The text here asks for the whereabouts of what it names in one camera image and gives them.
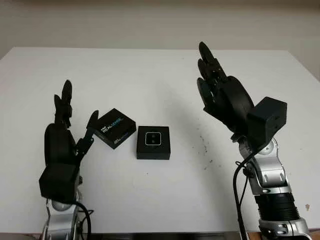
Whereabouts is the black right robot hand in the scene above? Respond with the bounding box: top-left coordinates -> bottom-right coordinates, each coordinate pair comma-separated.
196,41 -> 255,135

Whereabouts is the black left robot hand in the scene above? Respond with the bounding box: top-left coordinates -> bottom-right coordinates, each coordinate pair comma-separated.
43,79 -> 100,167

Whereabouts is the black RealSense box lid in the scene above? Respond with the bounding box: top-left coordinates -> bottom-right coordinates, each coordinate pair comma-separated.
93,107 -> 137,150

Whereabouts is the small silver depth camera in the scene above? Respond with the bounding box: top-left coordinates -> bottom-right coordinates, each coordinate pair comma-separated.
144,132 -> 162,146

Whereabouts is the black box base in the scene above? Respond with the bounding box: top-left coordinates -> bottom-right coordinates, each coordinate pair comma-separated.
136,125 -> 171,161

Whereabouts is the dark robot torso edge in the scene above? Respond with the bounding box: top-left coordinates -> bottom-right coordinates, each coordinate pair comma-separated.
91,232 -> 261,240

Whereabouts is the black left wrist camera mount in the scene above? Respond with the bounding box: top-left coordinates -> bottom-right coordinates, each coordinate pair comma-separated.
38,163 -> 81,203

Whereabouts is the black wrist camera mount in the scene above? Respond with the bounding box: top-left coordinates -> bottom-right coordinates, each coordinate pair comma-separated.
38,163 -> 81,203
246,96 -> 288,151

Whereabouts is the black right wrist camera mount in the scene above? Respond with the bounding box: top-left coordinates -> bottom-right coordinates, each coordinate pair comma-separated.
246,96 -> 288,151

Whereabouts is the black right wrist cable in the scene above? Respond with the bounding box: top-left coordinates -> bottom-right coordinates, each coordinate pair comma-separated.
233,147 -> 268,240

